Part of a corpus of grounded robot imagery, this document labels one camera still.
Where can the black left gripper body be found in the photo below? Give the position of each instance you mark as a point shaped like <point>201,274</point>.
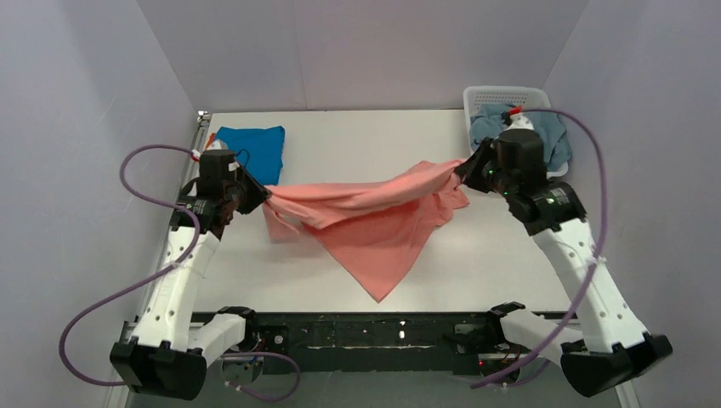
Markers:
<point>249,188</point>

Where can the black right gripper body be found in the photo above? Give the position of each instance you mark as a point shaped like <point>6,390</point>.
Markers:
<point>479,168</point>

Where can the pink t shirt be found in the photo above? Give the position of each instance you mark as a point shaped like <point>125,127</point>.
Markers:
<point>375,231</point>

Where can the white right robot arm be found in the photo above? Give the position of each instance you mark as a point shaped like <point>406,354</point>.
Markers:
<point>601,343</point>

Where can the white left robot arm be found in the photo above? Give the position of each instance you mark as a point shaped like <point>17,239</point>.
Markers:
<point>163,356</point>

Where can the folded blue t shirt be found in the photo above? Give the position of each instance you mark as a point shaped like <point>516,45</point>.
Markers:
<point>258,150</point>

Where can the grey-blue t shirt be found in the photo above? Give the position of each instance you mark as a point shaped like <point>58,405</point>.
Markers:
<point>488,123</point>

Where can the folded orange t shirt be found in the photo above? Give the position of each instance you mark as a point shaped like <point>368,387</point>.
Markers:
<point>212,143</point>

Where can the white plastic basket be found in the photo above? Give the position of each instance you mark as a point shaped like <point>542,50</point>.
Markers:
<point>531,99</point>

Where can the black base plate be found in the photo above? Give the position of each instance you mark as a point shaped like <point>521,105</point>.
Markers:
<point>466,343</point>

